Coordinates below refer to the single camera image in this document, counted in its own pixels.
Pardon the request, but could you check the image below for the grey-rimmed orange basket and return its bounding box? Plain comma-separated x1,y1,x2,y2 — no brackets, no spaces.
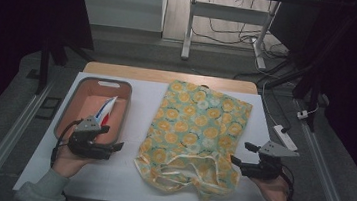
53,73,134,148

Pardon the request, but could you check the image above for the black metal stand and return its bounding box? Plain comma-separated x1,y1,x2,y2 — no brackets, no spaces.
288,52,331,134
24,36,73,99

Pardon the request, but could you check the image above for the person's left hand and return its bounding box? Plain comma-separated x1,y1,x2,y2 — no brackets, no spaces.
50,143,96,182

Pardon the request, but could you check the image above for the black curtain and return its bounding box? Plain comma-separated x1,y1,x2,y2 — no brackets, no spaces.
251,0,357,201
0,0,100,154

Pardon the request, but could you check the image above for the white red blue toothpaste tube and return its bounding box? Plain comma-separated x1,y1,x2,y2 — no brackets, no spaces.
92,93,119,129

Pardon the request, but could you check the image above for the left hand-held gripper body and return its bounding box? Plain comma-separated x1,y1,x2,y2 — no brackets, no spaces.
65,112,118,162

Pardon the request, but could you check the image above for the hand-held gripper black cable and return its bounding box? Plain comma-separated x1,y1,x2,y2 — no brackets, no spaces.
276,162,328,201
49,117,81,172

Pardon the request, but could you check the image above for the aluminium rail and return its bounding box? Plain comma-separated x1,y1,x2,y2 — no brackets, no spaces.
291,118,357,201
0,73,56,201

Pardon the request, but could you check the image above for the right hand-held gripper black cable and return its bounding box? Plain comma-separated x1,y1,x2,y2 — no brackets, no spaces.
276,162,328,201

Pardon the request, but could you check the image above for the white power strip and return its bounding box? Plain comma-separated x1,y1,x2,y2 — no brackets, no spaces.
270,124,301,153

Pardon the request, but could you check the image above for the white table mat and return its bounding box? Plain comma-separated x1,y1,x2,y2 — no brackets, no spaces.
12,65,290,201

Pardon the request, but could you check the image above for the white plug adapter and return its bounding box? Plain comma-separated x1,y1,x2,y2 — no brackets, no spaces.
295,108,311,121

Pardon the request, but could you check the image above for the yellow floral cloth bag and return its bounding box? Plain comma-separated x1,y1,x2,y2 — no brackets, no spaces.
129,75,256,201

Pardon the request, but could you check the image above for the thick black floor cable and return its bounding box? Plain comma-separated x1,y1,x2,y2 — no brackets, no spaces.
227,50,310,134

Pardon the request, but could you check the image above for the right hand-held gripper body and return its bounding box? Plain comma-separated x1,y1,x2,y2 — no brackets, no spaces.
239,137,302,184

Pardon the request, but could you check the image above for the left hand-held gripper black cable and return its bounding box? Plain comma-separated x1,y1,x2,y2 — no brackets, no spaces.
49,117,81,172

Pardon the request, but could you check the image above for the white metal desk frame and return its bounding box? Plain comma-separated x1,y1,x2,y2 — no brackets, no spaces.
180,0,283,71

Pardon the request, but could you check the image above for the thin black floor cable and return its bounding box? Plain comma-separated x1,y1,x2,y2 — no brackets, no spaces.
190,0,281,52

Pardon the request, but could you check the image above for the white power strip cable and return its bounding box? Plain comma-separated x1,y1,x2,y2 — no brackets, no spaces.
256,60,287,128

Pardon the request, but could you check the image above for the person's right hand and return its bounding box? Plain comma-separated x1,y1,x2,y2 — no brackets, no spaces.
248,173,294,201

